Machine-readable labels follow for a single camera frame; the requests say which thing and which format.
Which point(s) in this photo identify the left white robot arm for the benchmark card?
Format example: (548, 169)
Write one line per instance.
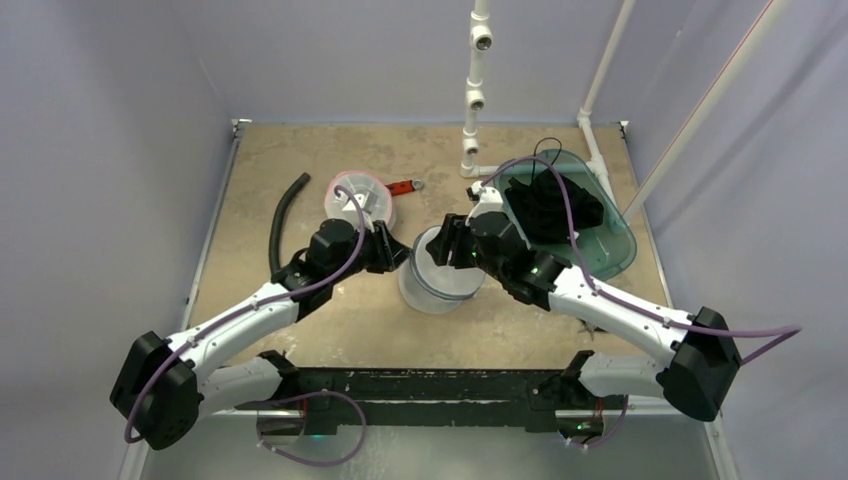
(158, 388)

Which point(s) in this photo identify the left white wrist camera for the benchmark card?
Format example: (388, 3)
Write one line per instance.
(355, 211)

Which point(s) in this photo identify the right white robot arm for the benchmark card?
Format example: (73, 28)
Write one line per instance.
(692, 362)

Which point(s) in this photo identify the red handled tool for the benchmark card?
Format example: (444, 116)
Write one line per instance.
(404, 187)

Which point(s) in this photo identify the teal transparent plastic bin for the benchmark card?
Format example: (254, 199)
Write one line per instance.
(607, 249)

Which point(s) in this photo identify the black garment in bin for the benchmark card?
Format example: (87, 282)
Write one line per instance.
(540, 209)

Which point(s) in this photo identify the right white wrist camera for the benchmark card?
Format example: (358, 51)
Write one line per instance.
(484, 200)

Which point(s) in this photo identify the blue-trimmed white mesh laundry bag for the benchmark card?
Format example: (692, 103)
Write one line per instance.
(433, 289)

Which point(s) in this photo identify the white PVC pipe frame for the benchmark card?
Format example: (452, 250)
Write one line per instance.
(592, 73)

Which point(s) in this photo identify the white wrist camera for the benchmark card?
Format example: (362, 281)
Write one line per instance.
(355, 211)
(484, 200)

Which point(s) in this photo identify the pink-trimmed white mesh laundry bag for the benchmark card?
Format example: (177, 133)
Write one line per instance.
(370, 193)

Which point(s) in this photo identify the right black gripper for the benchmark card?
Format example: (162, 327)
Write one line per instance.
(454, 240)

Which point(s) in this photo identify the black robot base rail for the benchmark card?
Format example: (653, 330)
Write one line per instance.
(535, 400)

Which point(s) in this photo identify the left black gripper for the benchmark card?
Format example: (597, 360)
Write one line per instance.
(388, 253)

